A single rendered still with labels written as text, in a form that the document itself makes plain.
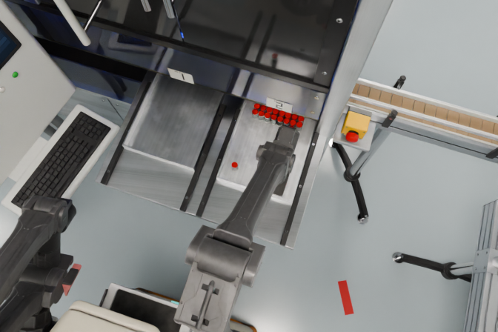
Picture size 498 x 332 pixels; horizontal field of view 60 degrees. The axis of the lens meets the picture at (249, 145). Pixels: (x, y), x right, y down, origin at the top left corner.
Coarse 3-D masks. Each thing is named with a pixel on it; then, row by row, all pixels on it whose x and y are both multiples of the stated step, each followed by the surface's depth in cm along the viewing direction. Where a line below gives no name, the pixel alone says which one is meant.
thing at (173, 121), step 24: (168, 96) 154; (192, 96) 154; (216, 96) 154; (144, 120) 151; (168, 120) 151; (192, 120) 151; (144, 144) 148; (168, 144) 148; (192, 144) 148; (192, 168) 142
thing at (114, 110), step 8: (80, 88) 188; (72, 96) 203; (80, 96) 199; (88, 96) 195; (96, 96) 191; (104, 96) 187; (64, 104) 220; (72, 104) 215; (88, 104) 206; (96, 104) 202; (104, 104) 198; (112, 104) 195; (120, 104) 190; (128, 104) 186; (64, 112) 233; (96, 112) 213; (104, 112) 208; (112, 112) 204; (120, 112) 200; (112, 120) 217; (120, 120) 212
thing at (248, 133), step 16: (240, 112) 148; (240, 128) 150; (256, 128) 149; (272, 128) 149; (304, 128) 149; (240, 144) 147; (256, 144) 147; (304, 144) 147; (224, 160) 143; (240, 160) 145; (256, 160) 145; (304, 160) 142; (224, 176) 144; (240, 176) 143; (288, 192) 141
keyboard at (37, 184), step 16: (80, 112) 160; (80, 128) 157; (96, 128) 157; (64, 144) 154; (80, 144) 154; (96, 144) 155; (48, 160) 152; (64, 160) 152; (80, 160) 152; (32, 176) 151; (48, 176) 150; (64, 176) 150; (32, 192) 148; (48, 192) 148
